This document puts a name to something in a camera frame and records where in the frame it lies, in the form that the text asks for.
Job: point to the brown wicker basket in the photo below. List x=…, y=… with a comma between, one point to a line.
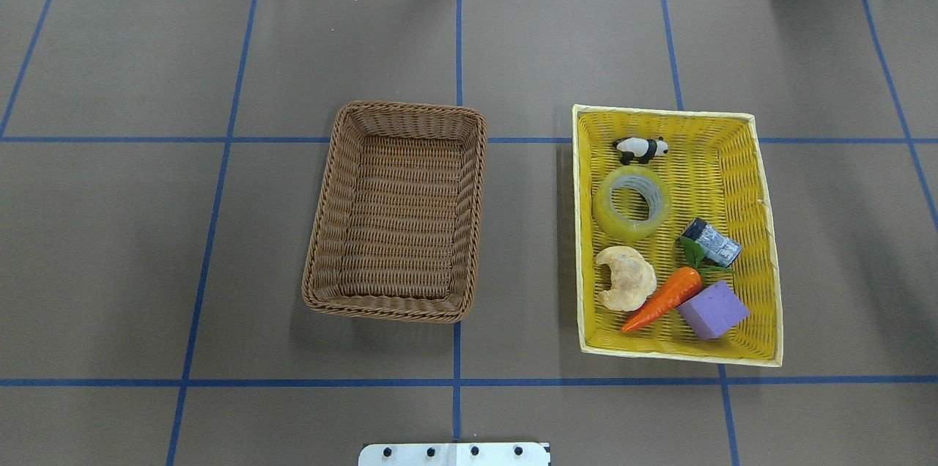
x=397, y=227

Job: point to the yellow woven basket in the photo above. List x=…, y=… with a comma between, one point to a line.
x=715, y=172

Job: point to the panda toy figure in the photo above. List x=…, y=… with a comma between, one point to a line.
x=640, y=150

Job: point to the croissant bread toy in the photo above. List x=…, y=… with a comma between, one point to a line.
x=632, y=278

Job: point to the orange carrot toy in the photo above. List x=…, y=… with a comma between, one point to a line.
x=684, y=284

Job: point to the purple foam cube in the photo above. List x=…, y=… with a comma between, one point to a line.
x=713, y=311

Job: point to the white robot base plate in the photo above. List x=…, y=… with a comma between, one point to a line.
x=484, y=453

